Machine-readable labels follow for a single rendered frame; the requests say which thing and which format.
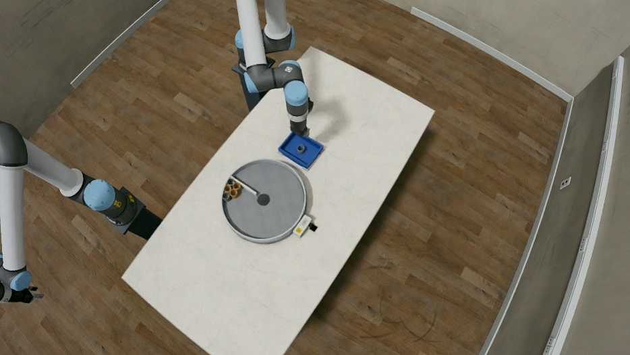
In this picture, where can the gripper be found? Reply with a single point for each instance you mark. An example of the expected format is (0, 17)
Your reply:
(300, 129)
(22, 296)

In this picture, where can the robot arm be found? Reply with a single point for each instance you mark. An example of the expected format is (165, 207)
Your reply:
(12, 216)
(252, 39)

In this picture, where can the blue crate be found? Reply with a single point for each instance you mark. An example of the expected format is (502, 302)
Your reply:
(311, 158)

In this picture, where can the grey turntable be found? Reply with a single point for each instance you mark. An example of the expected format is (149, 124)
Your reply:
(273, 209)

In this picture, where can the white table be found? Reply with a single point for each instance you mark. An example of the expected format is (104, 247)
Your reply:
(344, 148)

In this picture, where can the white control box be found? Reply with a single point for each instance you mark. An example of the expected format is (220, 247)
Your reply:
(301, 228)

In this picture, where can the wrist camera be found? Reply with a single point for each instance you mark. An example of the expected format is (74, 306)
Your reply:
(311, 106)

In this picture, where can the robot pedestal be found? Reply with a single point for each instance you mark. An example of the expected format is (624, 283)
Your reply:
(253, 101)
(145, 224)

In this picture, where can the white wall socket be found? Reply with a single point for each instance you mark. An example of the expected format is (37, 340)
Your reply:
(565, 182)

